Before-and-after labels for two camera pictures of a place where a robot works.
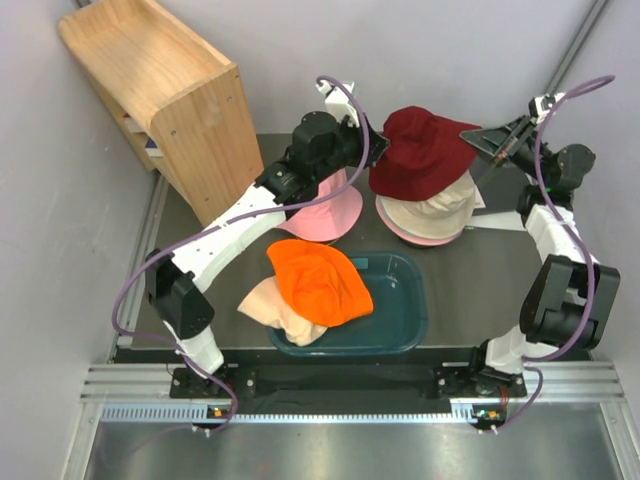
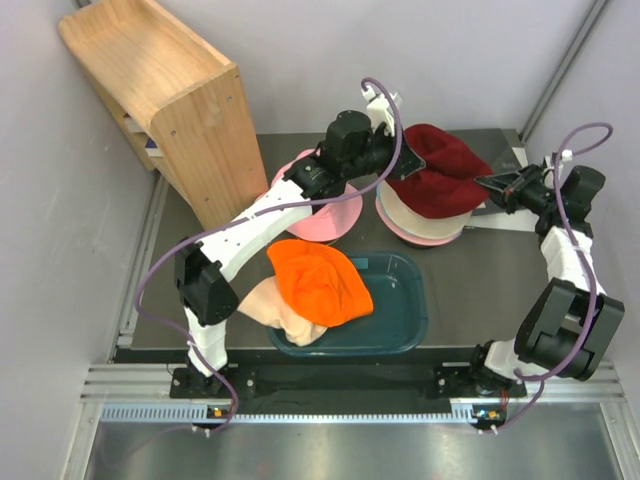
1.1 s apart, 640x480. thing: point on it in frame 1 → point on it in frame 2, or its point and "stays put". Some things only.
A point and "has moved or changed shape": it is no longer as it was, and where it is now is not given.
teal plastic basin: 398,323 stays put
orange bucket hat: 322,283 stays put
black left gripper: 377,144 → 407,161
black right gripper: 504,142 → 514,185
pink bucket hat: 330,219 stays put
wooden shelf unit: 179,101 stays put
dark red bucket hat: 425,152 has moved or changed shape
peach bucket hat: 266,303 stays put
